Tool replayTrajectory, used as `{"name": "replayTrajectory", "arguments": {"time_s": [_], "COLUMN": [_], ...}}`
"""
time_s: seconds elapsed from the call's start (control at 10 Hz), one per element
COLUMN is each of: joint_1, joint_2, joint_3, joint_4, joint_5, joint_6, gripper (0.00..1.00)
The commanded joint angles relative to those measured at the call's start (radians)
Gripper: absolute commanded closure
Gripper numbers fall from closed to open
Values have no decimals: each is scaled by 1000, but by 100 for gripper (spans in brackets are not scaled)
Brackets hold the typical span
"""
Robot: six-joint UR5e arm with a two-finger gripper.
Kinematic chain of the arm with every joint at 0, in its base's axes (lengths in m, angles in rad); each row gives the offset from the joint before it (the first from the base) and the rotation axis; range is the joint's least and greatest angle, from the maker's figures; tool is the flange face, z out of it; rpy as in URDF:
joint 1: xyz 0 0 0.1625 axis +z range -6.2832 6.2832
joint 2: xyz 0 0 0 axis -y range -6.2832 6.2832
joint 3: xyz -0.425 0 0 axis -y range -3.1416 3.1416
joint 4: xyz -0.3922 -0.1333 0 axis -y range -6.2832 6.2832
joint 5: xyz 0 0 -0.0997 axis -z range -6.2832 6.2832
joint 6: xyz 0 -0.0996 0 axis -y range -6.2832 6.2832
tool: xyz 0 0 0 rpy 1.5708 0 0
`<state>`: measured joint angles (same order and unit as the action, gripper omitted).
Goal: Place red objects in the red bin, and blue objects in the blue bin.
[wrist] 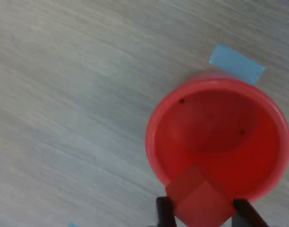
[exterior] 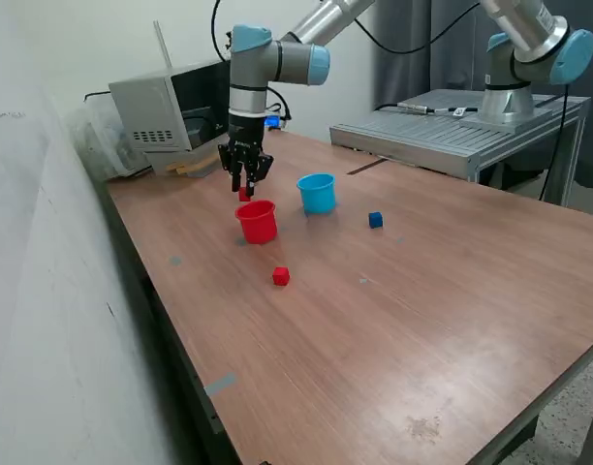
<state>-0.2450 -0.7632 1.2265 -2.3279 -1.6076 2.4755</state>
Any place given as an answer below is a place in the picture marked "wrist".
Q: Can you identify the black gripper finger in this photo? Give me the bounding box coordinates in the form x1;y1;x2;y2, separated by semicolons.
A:
231;198;270;227
155;196;178;227

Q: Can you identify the red cube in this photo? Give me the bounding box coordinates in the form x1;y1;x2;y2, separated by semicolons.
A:
165;162;237;227

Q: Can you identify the red plastic bin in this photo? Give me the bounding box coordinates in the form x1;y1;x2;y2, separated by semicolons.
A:
145;72;289;207

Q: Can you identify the small blue tape marker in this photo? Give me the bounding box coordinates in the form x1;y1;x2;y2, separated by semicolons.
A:
208;44;266;86

